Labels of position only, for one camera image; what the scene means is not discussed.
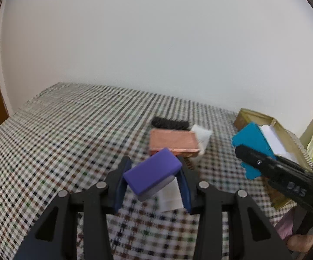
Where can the black brush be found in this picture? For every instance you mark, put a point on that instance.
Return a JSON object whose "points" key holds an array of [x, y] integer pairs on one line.
{"points": [[170, 123]]}

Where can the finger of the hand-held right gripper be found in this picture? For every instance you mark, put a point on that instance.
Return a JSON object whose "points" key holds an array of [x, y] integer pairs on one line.
{"points": [[281, 173]]}

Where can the copper metal box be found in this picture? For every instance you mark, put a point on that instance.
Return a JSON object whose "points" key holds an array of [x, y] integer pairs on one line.
{"points": [[172, 139]]}

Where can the person's right hand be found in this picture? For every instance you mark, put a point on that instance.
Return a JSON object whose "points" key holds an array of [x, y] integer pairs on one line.
{"points": [[302, 243]]}

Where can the purple block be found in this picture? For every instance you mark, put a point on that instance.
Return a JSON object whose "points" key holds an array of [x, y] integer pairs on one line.
{"points": [[151, 172]]}

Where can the checked tablecloth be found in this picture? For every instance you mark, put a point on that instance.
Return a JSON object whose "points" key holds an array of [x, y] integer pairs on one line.
{"points": [[64, 130]]}

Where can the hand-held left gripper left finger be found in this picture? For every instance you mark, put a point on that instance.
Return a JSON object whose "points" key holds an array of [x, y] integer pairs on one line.
{"points": [[119, 192]]}

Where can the white paper liner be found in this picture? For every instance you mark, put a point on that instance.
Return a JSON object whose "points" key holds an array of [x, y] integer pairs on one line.
{"points": [[277, 140]]}

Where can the white paper sheet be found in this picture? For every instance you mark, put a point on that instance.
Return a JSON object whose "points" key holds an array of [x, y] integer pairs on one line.
{"points": [[170, 197]]}

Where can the pink clothing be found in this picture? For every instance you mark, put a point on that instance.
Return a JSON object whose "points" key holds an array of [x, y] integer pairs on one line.
{"points": [[285, 226]]}

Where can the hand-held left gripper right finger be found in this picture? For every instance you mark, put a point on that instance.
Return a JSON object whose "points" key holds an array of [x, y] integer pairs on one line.
{"points": [[185, 192]]}

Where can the gold tin box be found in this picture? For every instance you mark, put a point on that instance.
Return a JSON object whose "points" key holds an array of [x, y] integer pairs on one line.
{"points": [[294, 143]]}

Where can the white cloth packet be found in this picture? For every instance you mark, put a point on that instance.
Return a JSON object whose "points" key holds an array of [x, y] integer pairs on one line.
{"points": [[202, 136]]}

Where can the teal toy brick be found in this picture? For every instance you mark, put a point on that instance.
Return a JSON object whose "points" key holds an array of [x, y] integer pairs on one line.
{"points": [[251, 138]]}

